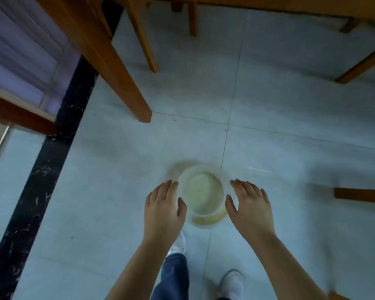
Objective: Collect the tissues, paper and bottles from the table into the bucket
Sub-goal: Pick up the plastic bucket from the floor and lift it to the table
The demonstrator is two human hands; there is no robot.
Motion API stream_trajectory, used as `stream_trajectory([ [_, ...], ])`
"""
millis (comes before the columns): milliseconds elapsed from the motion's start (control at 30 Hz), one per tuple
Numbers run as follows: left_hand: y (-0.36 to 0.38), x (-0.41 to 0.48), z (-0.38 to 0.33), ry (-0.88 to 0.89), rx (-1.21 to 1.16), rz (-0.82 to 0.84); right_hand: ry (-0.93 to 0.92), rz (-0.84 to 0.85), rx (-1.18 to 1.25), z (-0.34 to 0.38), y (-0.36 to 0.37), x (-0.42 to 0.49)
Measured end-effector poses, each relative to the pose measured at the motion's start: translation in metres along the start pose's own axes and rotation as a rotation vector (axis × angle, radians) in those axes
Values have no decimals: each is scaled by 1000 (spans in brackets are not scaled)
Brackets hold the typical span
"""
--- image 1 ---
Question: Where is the person's left hand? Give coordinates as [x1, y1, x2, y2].
[142, 180, 187, 247]

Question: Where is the person's right hand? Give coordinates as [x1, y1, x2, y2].
[225, 179, 275, 246]

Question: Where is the translucent plastic bucket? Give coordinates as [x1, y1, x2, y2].
[165, 162, 233, 229]

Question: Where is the person's right forearm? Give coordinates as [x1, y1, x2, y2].
[247, 231, 327, 300]

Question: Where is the person's left forearm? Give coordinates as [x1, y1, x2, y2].
[105, 235, 183, 300]

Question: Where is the person's left white shoe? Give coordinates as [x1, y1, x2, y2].
[167, 230, 187, 257]

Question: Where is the person's white shoe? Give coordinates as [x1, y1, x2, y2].
[167, 230, 187, 257]
[218, 269, 245, 300]

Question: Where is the person's blue jeans leg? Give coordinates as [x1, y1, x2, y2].
[150, 253, 190, 300]

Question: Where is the person's right white shoe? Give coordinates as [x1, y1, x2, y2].
[218, 269, 245, 300]

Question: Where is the wooden table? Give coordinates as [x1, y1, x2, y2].
[34, 0, 375, 124]

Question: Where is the purple and grey cabinet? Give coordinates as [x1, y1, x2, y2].
[0, 0, 71, 135]

